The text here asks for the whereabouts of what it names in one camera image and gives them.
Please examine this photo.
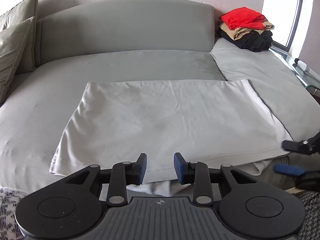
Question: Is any light grey sweatshirt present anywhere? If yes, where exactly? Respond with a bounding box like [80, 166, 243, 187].
[49, 80, 290, 196]

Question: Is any glass side table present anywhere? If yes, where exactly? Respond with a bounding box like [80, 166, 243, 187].
[270, 47, 319, 99]

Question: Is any white black marker pen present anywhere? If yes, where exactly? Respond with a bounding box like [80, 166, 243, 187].
[293, 58, 310, 73]

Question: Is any grey fabric sofa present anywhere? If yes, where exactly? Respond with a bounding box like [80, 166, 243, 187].
[1, 0, 319, 193]

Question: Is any red folded garment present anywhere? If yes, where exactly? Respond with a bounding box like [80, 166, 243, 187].
[219, 7, 266, 30]

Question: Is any front olive cushion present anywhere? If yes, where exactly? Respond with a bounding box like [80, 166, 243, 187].
[1, 16, 35, 105]

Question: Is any olive cushion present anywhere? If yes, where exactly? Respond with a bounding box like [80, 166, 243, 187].
[1, 16, 35, 105]
[1, 0, 38, 74]

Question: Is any rear olive cushion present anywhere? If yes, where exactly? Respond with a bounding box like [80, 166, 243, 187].
[1, 0, 38, 74]

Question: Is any window frame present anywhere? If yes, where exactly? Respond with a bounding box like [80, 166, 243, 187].
[263, 0, 303, 52]

